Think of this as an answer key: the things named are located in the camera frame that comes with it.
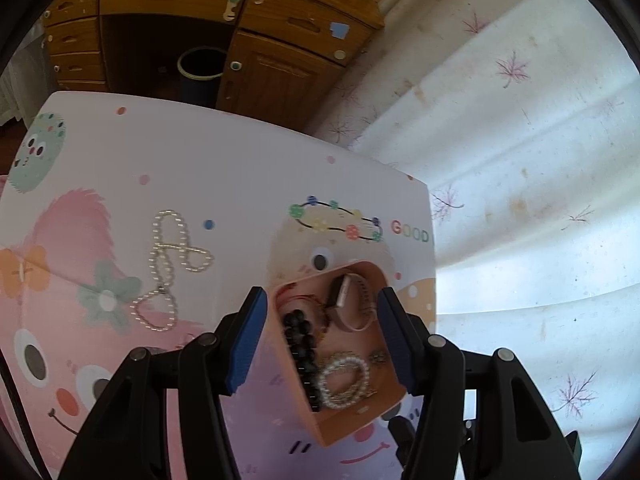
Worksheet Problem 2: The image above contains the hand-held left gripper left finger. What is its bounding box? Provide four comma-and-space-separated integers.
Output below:
57, 286, 268, 480

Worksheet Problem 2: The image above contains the peach pink plastic box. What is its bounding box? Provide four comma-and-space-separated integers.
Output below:
267, 258, 408, 447

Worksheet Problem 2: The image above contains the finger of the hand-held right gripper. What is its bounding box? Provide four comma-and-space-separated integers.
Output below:
387, 412, 418, 468

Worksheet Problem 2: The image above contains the wooden desk with drawers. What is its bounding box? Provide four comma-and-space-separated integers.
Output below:
40, 0, 386, 136

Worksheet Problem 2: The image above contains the dark round trash bin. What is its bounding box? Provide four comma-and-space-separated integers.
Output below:
176, 46, 227, 108

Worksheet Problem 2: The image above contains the white leaf print curtain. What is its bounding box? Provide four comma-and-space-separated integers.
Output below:
305, 0, 640, 480

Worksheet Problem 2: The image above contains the red string bracelet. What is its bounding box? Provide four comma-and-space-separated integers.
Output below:
277, 290, 333, 336

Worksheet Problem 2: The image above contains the black bead bracelet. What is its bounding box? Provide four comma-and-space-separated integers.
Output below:
282, 310, 323, 413

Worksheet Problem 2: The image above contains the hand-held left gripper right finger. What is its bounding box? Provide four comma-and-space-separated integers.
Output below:
376, 286, 583, 480

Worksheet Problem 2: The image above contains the long pearl necklace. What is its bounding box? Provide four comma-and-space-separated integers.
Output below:
130, 208, 215, 332

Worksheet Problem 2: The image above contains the white pearl bracelet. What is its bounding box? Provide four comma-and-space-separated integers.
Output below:
317, 352, 372, 409

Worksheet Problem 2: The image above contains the pink bangle bracelet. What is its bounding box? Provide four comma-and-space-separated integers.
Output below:
322, 272, 382, 332

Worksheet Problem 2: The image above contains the cartoon printed tablecloth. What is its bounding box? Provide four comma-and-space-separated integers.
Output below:
0, 91, 438, 480

